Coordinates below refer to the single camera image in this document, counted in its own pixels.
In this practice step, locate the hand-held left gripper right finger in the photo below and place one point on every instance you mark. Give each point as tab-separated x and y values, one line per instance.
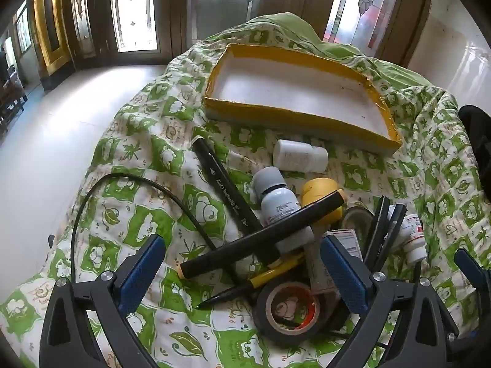
345	276

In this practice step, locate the red-label small white bottle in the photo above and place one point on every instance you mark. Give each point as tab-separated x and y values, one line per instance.
414	237

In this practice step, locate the small cardboard box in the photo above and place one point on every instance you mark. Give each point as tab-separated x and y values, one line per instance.
349	243

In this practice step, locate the etched glass door panel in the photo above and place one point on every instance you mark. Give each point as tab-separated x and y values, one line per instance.
134	11

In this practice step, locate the small round tin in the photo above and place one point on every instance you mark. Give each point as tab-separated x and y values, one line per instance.
355	218

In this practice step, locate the yellow-rimmed cardboard tray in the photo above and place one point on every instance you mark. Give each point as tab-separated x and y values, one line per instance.
287	92

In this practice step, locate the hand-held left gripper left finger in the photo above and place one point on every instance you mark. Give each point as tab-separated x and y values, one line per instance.
141	272

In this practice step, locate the thick black marker yellow end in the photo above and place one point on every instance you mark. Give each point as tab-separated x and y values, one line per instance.
249	243

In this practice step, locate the stained glass window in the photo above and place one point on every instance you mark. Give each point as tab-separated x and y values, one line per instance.
360	4

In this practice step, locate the grey-capped white bottle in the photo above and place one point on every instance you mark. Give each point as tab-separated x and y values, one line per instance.
278	203

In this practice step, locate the yellow-framed door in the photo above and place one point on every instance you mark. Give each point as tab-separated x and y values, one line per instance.
53	15

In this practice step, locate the yellow and black pen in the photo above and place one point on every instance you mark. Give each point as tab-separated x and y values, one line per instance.
268	276

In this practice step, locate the yellow round jar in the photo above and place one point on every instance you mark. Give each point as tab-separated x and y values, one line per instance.
318	191

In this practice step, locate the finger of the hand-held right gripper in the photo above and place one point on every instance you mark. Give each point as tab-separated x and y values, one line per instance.
471	272

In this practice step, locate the green patterned blanket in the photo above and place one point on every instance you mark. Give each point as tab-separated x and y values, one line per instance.
126	184

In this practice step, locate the black tape roll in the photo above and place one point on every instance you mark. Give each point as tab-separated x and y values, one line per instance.
264	314

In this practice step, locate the frosted glass door panel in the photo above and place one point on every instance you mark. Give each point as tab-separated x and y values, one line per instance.
226	0

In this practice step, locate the slim black marker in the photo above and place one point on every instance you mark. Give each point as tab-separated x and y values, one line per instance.
218	176

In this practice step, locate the white pill bottle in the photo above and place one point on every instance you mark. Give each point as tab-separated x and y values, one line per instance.
299	156

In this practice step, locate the dark wooden chair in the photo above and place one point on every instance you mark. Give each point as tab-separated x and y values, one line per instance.
11	96

